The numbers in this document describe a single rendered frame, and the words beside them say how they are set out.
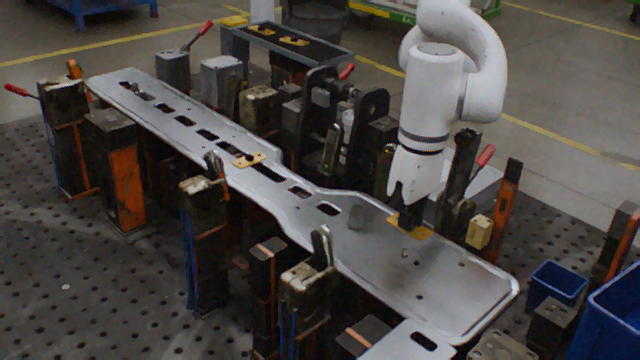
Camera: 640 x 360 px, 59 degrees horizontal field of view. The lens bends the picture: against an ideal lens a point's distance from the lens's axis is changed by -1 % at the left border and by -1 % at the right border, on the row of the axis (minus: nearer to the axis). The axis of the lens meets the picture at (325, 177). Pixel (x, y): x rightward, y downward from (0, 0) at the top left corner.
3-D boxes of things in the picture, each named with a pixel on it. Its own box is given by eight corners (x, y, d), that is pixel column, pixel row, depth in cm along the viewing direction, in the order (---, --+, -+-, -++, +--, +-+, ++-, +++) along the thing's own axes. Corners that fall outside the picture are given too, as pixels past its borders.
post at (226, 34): (223, 148, 200) (217, 24, 177) (240, 142, 205) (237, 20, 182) (236, 156, 196) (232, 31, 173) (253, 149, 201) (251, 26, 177)
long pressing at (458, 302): (68, 84, 170) (67, 80, 169) (137, 67, 184) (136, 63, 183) (457, 356, 90) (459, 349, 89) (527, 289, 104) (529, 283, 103)
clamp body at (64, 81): (51, 192, 172) (24, 80, 153) (97, 176, 181) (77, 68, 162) (66, 207, 166) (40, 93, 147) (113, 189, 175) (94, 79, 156)
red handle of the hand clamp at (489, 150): (439, 197, 114) (483, 139, 118) (441, 202, 116) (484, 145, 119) (457, 206, 111) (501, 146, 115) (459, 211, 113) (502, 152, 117)
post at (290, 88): (276, 211, 170) (277, 85, 149) (288, 204, 173) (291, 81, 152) (287, 218, 167) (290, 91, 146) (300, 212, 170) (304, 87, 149)
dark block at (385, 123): (353, 265, 151) (367, 122, 129) (370, 254, 155) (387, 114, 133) (367, 275, 148) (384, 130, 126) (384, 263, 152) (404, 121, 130)
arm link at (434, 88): (456, 119, 96) (402, 111, 98) (470, 43, 89) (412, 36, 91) (455, 141, 89) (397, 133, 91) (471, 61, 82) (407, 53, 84)
